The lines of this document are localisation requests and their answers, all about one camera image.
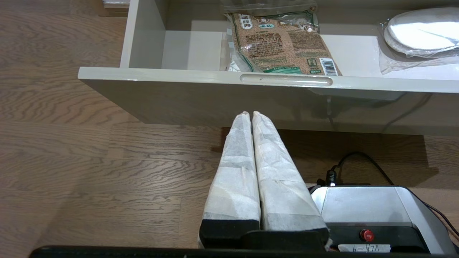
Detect brown printed snack bag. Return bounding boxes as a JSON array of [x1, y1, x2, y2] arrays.
[[221, 0, 342, 76]]

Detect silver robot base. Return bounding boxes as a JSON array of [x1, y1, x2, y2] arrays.
[[309, 185, 456, 255]]

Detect white slippers in plastic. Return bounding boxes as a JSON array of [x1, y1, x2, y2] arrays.
[[378, 7, 459, 74]]

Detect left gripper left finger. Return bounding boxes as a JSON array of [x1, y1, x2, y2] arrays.
[[199, 111, 261, 249]]

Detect brown wooden baseboard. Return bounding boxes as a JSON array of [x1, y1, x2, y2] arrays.
[[101, 0, 130, 17]]

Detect white paper label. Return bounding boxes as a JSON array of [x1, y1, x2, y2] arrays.
[[338, 244, 391, 253]]

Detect black base cable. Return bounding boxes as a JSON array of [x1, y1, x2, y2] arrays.
[[325, 152, 459, 248]]

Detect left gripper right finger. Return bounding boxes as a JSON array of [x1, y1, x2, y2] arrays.
[[252, 111, 330, 251]]

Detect beige cabinet drawer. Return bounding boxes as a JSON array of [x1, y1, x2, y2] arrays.
[[78, 0, 459, 136]]

